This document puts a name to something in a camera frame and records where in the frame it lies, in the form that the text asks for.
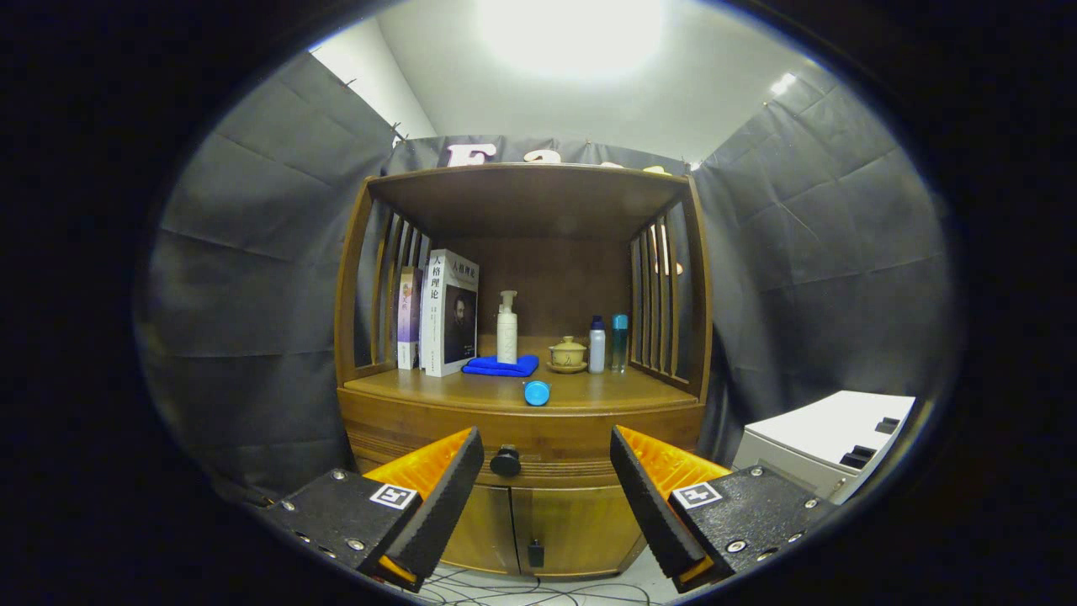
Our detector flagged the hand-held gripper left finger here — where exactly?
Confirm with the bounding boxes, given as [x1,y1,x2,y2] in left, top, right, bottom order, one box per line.
[252,425,485,593]

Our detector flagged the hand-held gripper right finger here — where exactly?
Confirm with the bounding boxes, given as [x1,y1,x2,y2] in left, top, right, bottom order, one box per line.
[609,424,842,594]

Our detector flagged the wooden drawer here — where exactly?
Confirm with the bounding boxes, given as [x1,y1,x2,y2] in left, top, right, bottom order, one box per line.
[338,391,706,487]

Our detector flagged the wooden cabinet door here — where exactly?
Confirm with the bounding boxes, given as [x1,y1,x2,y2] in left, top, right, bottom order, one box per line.
[442,481,520,576]
[510,486,649,580]

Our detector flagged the wooden countertop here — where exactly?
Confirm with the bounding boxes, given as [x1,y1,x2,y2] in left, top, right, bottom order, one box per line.
[341,335,703,413]

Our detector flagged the white grey cabinet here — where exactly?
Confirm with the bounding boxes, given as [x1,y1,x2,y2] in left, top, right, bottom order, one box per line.
[732,390,916,506]

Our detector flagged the wooden cabinet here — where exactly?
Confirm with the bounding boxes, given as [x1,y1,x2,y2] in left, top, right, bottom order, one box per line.
[334,162,714,582]

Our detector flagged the blue folded cloth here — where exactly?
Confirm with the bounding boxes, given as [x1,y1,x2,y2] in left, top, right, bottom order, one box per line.
[461,353,540,378]

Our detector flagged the white pump bottle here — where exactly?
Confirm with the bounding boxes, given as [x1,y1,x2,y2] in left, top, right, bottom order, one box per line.
[496,290,519,365]

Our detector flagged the beige lidded teacup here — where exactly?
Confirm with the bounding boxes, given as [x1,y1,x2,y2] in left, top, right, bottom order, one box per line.
[546,335,588,375]

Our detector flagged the white portrait book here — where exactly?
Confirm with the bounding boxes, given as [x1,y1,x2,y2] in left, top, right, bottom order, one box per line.
[419,248,480,378]

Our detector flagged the purple book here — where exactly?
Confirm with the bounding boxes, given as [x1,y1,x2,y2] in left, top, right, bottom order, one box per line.
[396,266,424,371]

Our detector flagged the black floor cables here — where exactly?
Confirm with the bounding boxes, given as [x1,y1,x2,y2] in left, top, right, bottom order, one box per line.
[421,566,657,606]

